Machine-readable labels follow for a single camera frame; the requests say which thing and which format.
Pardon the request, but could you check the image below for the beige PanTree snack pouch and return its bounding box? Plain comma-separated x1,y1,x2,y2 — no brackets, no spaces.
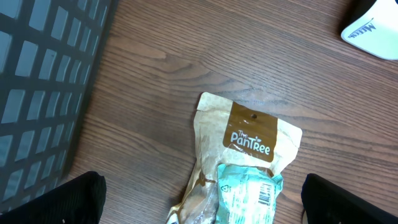
166,92,302,224

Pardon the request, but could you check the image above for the grey plastic mesh basket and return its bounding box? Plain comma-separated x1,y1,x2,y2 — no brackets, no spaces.
1,0,118,213

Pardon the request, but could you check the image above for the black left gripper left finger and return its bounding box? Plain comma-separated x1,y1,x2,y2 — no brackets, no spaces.
1,171,106,224

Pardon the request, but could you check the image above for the teal snack bar wrapper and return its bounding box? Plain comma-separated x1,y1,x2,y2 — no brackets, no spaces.
215,164,284,224

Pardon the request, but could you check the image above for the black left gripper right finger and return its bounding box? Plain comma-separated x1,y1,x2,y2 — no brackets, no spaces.
301,174,397,224

